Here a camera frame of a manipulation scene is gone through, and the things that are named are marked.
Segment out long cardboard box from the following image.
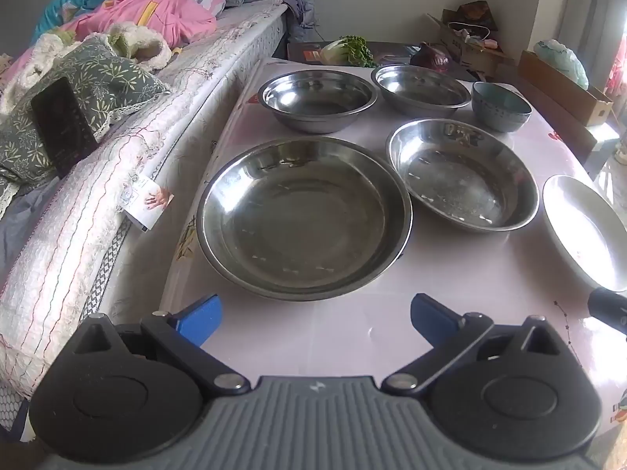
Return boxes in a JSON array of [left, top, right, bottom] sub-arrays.
[[518, 50, 614, 127]]

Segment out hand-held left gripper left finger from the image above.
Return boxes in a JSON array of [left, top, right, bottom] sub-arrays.
[[73, 295, 250, 397]]

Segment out pink quilt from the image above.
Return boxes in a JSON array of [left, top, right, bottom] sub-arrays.
[[29, 0, 227, 56]]

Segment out open cardboard box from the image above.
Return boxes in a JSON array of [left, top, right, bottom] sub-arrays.
[[426, 9, 515, 82]]

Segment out large stainless steel bowl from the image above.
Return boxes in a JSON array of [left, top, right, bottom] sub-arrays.
[[196, 137, 413, 300]]

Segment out green leaf-print pillow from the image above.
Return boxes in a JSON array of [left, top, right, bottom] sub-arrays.
[[0, 39, 170, 192]]

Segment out napa cabbage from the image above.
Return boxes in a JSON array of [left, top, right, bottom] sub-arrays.
[[319, 35, 378, 68]]

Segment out printed paper card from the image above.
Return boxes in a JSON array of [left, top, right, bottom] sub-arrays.
[[122, 175, 176, 232]]

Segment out pale green plastic bag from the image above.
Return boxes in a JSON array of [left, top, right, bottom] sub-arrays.
[[533, 39, 589, 91]]

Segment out grey blue bed sheet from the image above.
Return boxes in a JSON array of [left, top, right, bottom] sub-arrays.
[[0, 176, 63, 275]]

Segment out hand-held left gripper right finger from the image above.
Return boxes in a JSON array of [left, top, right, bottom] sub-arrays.
[[381, 294, 564, 397]]

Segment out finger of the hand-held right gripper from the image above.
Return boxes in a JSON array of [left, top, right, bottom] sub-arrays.
[[588, 287, 627, 336]]

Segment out blue ceramic bowl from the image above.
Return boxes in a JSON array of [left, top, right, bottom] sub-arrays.
[[471, 81, 533, 133]]

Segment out dark flat printed box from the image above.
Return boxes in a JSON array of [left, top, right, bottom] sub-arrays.
[[287, 40, 422, 67]]

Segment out medium stainless steel bowl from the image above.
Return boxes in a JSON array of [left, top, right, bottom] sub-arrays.
[[385, 118, 540, 232]]

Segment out small stainless steel bowl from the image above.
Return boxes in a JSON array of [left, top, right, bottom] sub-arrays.
[[257, 69, 378, 134], [370, 64, 472, 119]]

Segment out black phone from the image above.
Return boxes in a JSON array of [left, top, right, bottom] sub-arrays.
[[30, 77, 99, 178]]

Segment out white plate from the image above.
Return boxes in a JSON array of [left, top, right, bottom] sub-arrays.
[[542, 174, 627, 293]]

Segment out white fleecy garment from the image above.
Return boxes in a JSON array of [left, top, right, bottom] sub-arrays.
[[0, 22, 173, 108]]

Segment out grey clothing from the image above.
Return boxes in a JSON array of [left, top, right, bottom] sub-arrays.
[[242, 0, 319, 43]]

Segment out brown snack bag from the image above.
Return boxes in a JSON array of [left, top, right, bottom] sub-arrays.
[[457, 0, 499, 31]]

